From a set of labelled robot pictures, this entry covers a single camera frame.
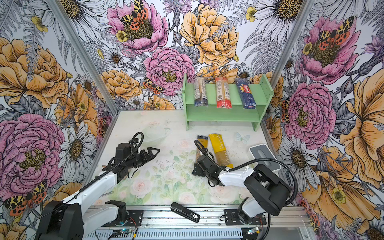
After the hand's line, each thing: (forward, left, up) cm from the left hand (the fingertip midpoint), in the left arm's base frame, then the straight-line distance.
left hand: (155, 157), depth 85 cm
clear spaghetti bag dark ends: (+28, -26, +21) cm, 43 cm away
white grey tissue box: (+5, -64, -4) cm, 64 cm away
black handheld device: (-26, -16, -4) cm, 31 cm away
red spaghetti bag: (+24, -39, +21) cm, 50 cm away
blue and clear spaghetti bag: (+14, -28, -5) cm, 32 cm away
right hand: (-4, -26, -9) cm, 28 cm away
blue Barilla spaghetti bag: (+26, -52, +22) cm, 62 cm away
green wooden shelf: (+36, -65, +18) cm, 77 cm away
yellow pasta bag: (+12, -38, -7) cm, 40 cm away
